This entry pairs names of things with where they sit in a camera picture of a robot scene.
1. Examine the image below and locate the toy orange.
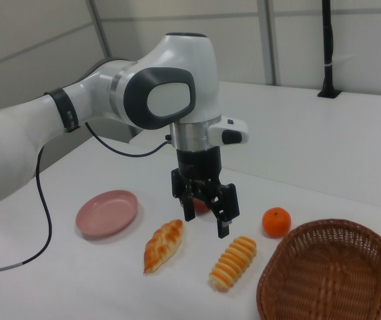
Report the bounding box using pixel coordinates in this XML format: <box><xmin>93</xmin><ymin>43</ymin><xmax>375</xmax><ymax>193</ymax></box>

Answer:
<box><xmin>262</xmin><ymin>207</ymin><xmax>292</xmax><ymax>238</ymax></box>

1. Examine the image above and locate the pink plate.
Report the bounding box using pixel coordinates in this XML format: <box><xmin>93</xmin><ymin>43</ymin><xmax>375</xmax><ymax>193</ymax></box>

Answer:
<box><xmin>75</xmin><ymin>189</ymin><xmax>139</xmax><ymax>239</ymax></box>

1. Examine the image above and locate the braided toy bread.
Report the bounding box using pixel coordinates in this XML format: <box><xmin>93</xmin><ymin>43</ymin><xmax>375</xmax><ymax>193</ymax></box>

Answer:
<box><xmin>143</xmin><ymin>219</ymin><xmax>185</xmax><ymax>275</ymax></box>

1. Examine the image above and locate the striped toy bread roll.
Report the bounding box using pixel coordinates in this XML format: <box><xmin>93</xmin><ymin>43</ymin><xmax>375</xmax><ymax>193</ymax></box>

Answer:
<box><xmin>208</xmin><ymin>235</ymin><xmax>258</xmax><ymax>293</ymax></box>

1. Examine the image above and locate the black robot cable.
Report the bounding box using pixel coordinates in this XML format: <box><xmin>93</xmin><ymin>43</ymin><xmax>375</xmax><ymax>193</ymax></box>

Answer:
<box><xmin>0</xmin><ymin>121</ymin><xmax>173</xmax><ymax>275</ymax></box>

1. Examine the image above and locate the red toy apple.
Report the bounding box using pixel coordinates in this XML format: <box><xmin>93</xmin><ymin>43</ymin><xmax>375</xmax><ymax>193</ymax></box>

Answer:
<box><xmin>194</xmin><ymin>199</ymin><xmax>211</xmax><ymax>215</ymax></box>

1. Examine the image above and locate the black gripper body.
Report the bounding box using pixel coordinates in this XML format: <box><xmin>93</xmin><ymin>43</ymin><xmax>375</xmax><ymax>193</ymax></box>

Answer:
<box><xmin>175</xmin><ymin>147</ymin><xmax>226</xmax><ymax>191</ymax></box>

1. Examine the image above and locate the black pole stand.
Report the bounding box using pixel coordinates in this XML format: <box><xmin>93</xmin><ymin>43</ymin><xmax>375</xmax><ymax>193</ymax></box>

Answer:
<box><xmin>316</xmin><ymin>0</ymin><xmax>342</xmax><ymax>99</ymax></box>

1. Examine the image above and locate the brown woven basket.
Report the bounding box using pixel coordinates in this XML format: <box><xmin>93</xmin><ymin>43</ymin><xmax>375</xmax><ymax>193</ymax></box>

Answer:
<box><xmin>256</xmin><ymin>218</ymin><xmax>381</xmax><ymax>320</ymax></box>

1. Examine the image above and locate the grey partition post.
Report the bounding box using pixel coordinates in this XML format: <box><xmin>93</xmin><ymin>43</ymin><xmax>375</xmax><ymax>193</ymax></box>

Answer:
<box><xmin>262</xmin><ymin>0</ymin><xmax>282</xmax><ymax>86</ymax></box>
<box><xmin>89</xmin><ymin>0</ymin><xmax>113</xmax><ymax>61</ymax></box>

